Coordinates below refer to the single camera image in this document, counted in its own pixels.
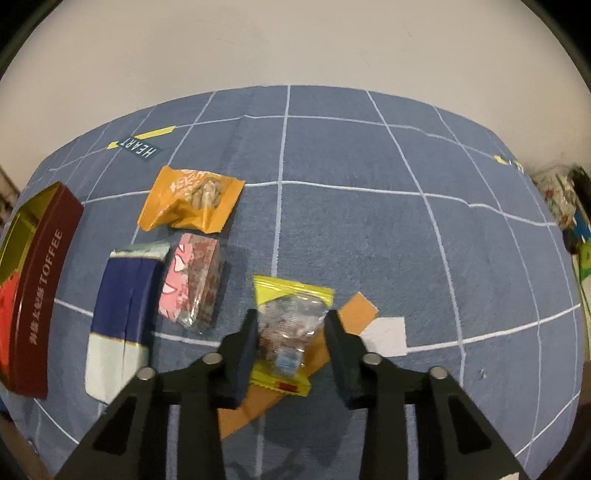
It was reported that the gold tin box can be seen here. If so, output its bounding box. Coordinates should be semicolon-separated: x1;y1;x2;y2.
0;181;85;400

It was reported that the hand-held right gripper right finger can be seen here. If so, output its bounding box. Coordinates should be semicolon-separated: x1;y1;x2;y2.
323;310;532;480

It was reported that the orange nut snack packet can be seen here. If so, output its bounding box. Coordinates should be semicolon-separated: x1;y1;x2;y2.
137;166;245;233

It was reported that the pink printed snack packet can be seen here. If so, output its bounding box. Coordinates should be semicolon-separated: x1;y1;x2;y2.
158;233;221;330

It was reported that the blue checked tablecloth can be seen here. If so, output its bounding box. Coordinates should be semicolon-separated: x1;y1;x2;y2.
0;84;585;480

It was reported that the green box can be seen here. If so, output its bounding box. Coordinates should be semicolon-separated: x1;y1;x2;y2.
575;231;591;282

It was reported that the navy and white snack packet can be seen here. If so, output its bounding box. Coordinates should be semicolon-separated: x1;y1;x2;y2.
84;240;171;402

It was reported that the floral printed bag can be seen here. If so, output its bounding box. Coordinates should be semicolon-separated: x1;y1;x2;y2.
536;166;580;232

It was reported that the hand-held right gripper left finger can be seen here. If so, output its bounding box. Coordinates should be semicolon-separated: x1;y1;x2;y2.
54;308;259;480

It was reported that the yellow clear-window snack packet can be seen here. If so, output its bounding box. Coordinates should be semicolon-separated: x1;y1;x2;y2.
249;274;335;397

